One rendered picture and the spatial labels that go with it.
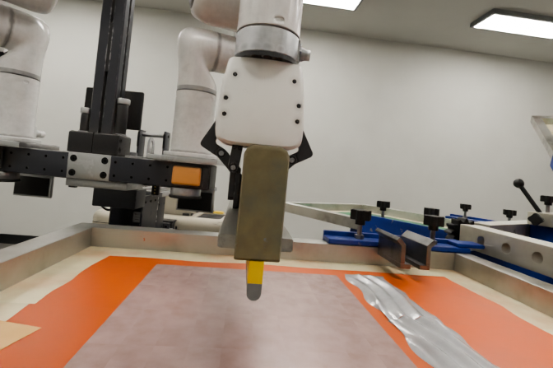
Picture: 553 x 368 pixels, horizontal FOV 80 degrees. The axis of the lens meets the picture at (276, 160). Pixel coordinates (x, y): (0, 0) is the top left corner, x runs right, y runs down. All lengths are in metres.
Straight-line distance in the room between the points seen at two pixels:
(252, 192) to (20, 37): 0.86
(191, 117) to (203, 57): 0.14
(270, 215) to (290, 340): 0.19
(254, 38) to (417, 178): 4.48
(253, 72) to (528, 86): 5.58
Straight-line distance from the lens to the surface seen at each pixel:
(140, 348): 0.36
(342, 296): 0.51
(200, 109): 0.79
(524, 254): 0.76
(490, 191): 5.37
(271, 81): 0.38
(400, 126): 4.71
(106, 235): 0.70
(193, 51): 0.82
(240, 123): 0.37
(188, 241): 0.66
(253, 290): 0.23
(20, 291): 0.51
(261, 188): 0.21
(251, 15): 0.40
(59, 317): 0.43
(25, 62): 1.00
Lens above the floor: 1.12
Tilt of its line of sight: 2 degrees up
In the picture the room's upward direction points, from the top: 5 degrees clockwise
